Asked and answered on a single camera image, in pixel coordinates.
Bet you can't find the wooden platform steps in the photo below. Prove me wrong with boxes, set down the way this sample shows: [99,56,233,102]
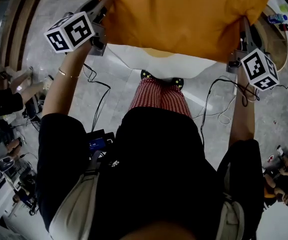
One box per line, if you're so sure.
[0,0,44,73]

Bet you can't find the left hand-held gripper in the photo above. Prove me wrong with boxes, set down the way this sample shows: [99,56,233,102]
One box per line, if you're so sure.
[43,0,115,58]

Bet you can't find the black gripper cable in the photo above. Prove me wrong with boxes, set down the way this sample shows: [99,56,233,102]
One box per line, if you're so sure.
[200,75,261,147]
[82,63,112,134]

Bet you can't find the orange pillow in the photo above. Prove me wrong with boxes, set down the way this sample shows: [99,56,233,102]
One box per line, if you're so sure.
[93,0,275,63]

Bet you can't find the person's red checked trousers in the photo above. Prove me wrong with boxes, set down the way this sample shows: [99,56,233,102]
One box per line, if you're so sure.
[128,77,194,119]

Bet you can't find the person's black shirt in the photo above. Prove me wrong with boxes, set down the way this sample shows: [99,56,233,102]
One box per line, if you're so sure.
[35,105,266,240]

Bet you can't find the person's right forearm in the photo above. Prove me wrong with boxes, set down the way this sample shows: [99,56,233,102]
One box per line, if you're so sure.
[228,80,257,148]

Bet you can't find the person's left black shoe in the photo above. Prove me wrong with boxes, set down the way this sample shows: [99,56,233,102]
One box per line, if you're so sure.
[140,69,157,81]

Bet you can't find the thin gold bracelet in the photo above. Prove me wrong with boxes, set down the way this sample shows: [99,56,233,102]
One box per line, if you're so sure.
[57,67,81,80]

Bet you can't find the black and beige wrist bands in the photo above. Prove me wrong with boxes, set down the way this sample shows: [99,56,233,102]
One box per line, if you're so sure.
[240,87,261,104]

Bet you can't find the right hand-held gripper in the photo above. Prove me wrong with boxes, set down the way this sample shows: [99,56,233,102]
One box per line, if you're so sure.
[225,15,280,92]

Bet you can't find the person's black shoe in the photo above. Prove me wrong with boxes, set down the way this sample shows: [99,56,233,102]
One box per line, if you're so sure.
[140,69,157,81]
[169,76,186,92]

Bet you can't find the blue label drink bottle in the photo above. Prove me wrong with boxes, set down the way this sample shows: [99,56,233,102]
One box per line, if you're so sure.
[267,13,288,25]

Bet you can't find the white round beanbag chair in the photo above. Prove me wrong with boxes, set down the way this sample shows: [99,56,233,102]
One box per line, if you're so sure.
[105,43,220,82]

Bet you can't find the beige bag strap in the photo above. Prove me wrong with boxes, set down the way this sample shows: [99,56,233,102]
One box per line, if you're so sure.
[218,199,246,240]
[48,170,101,240]

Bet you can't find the yellow seat pad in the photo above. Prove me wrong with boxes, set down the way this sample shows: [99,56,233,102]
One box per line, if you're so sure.
[140,47,182,59]

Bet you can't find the person's left forearm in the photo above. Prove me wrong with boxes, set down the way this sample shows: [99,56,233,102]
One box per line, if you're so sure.
[41,39,92,121]

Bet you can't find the person's right black shoe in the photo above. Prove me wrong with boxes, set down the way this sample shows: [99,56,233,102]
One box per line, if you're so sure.
[169,76,186,92]

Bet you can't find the black waist-worn device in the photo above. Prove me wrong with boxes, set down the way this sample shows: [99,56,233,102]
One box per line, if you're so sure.
[85,129,116,160]

